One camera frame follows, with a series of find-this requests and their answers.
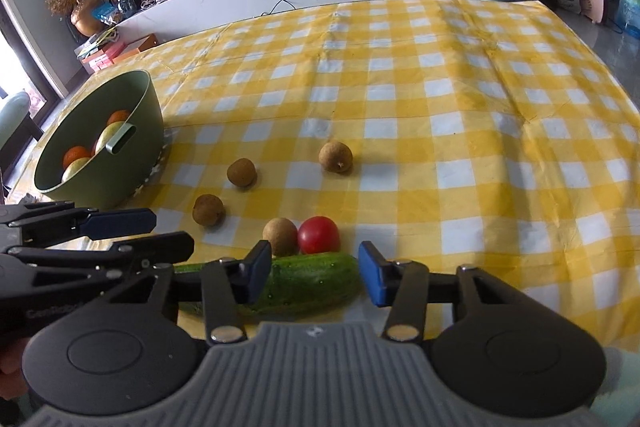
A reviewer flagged orange cardboard box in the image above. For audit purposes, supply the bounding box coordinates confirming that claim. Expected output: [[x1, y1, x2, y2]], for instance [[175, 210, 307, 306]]
[[112, 34, 158, 62]]

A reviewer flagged brown kiwi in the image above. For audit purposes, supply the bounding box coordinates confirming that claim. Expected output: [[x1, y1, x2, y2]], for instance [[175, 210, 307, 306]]
[[262, 217, 300, 257], [319, 141, 354, 175]]

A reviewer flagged stack of red boxes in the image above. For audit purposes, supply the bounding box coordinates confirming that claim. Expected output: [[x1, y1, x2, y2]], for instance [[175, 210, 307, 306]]
[[80, 42, 123, 75]]

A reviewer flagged chair with green cushion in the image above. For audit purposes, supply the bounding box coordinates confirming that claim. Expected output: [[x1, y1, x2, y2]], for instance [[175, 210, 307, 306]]
[[0, 92, 46, 188]]

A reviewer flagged red cherry tomato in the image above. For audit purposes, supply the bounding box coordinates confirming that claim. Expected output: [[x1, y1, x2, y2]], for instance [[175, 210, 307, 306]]
[[297, 216, 341, 255]]

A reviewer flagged blue snack bag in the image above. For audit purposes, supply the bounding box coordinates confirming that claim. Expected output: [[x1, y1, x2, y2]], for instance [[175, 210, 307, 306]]
[[95, 2, 123, 25]]

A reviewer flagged green colander bowl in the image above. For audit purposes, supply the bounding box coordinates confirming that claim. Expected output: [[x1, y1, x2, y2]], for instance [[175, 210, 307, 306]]
[[33, 69, 166, 208]]

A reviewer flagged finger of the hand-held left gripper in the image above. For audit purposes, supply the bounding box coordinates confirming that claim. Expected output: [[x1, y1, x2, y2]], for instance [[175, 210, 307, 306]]
[[0, 202, 157, 242], [0, 231, 195, 283]]

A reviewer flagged large yellow-green pear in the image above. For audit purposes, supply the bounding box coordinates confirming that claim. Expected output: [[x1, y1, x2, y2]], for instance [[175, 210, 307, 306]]
[[61, 157, 92, 184], [95, 121, 127, 155]]

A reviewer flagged gold round vase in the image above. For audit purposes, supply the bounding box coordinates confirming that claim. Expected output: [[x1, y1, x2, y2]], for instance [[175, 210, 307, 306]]
[[70, 0, 108, 38]]

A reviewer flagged yellow checked tablecloth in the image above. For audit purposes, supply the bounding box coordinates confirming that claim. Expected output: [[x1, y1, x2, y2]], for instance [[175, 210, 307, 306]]
[[0, 0, 640, 358]]

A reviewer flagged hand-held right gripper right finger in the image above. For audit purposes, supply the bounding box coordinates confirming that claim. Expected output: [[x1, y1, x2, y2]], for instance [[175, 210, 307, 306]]
[[358, 240, 508, 343]]

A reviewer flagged pink small heater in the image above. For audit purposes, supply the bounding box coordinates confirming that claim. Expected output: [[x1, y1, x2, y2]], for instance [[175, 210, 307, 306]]
[[580, 0, 608, 25]]

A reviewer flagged blue water jug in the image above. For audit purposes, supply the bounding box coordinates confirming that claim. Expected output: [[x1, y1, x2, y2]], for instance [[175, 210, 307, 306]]
[[614, 0, 640, 38]]

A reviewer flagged green cucumber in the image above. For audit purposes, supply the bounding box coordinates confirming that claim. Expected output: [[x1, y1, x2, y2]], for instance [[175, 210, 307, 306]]
[[172, 252, 362, 320]]

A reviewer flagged person's left hand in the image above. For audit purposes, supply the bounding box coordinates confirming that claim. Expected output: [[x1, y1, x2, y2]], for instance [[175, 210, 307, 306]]
[[0, 347, 29, 404]]

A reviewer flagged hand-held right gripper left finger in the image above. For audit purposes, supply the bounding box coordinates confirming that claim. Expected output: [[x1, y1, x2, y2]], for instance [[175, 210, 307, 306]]
[[107, 239, 273, 345]]

